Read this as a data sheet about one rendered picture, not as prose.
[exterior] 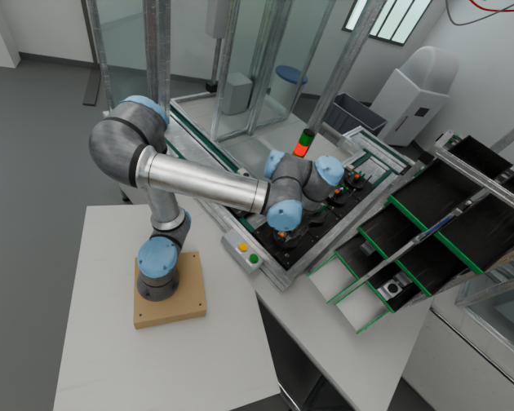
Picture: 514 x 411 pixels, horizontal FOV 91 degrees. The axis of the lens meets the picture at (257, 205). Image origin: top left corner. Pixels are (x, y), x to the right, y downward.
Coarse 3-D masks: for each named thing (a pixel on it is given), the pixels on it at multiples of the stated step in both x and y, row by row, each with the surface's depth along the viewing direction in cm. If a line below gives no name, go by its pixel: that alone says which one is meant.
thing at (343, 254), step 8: (352, 240) 98; (360, 240) 97; (336, 248) 95; (344, 248) 97; (352, 248) 96; (344, 256) 95; (352, 256) 95; (360, 256) 95; (368, 256) 94; (376, 256) 94; (344, 264) 93; (352, 264) 94; (360, 264) 93; (368, 264) 93; (376, 264) 91; (352, 272) 90; (360, 272) 92
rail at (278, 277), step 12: (204, 204) 130; (216, 204) 126; (216, 216) 126; (228, 216) 123; (228, 228) 123; (240, 228) 120; (252, 240) 117; (264, 252) 115; (264, 264) 114; (276, 264) 113; (264, 276) 118; (276, 276) 112; (288, 276) 110; (276, 288) 115
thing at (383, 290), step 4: (392, 280) 85; (384, 284) 87; (388, 284) 85; (392, 284) 84; (396, 284) 85; (380, 288) 87; (384, 288) 85; (388, 288) 84; (392, 288) 83; (396, 288) 83; (400, 288) 84; (380, 292) 87; (384, 292) 86; (388, 292) 84; (392, 292) 83; (396, 292) 83; (384, 296) 86; (388, 296) 85; (392, 296) 83
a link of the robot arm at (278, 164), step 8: (272, 152) 63; (280, 152) 63; (272, 160) 62; (280, 160) 62; (288, 160) 62; (296, 160) 63; (304, 160) 64; (264, 168) 66; (272, 168) 62; (280, 168) 61; (288, 168) 60; (296, 168) 61; (304, 168) 62; (264, 176) 65; (272, 176) 63; (280, 176) 59; (296, 176) 59; (304, 176) 63; (304, 184) 64
